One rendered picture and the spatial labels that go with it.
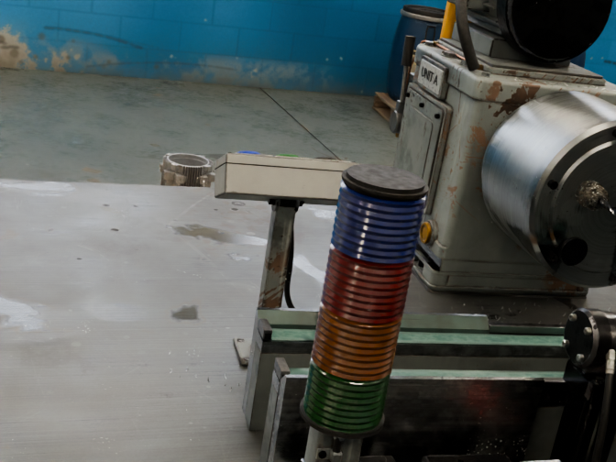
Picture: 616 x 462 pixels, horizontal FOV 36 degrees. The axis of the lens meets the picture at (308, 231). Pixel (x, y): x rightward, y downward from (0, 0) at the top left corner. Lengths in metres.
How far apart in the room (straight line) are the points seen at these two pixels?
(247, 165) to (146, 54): 5.42
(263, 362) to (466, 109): 0.61
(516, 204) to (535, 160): 0.07
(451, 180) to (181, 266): 0.45
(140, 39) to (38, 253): 5.06
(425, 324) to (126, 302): 0.46
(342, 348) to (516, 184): 0.73
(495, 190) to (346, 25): 5.51
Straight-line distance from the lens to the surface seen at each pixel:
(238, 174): 1.15
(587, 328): 0.97
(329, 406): 0.69
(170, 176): 3.59
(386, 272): 0.64
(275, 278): 1.22
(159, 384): 1.19
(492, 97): 1.49
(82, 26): 6.47
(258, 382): 1.08
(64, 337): 1.28
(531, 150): 1.36
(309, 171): 1.17
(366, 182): 0.62
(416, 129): 1.65
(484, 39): 1.63
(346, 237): 0.64
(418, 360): 1.13
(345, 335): 0.66
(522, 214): 1.35
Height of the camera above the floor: 1.40
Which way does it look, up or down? 20 degrees down
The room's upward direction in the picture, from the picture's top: 9 degrees clockwise
